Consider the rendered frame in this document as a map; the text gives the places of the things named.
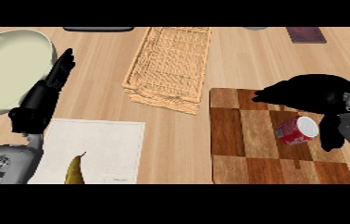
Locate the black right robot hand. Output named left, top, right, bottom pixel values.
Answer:
left=250, top=73, right=350, bottom=153

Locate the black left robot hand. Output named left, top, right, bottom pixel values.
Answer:
left=7, top=47, right=76, bottom=135

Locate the red can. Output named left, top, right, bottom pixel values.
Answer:
left=274, top=115, right=320, bottom=146

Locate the checkered wooden cutting board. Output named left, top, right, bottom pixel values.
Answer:
left=208, top=87, right=350, bottom=185

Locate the wicker basket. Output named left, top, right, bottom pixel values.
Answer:
left=120, top=27, right=212, bottom=116

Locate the pale green bowl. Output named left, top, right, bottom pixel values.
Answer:
left=0, top=29, right=58, bottom=116

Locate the dark red flat object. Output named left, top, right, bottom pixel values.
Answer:
left=284, top=27, right=327, bottom=44

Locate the white placemat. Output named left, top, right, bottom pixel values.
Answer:
left=26, top=118, right=147, bottom=185

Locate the yellow-green banana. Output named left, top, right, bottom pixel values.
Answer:
left=63, top=152, right=86, bottom=185

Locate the dark grey flat object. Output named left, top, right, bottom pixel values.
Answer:
left=61, top=27, right=135, bottom=33

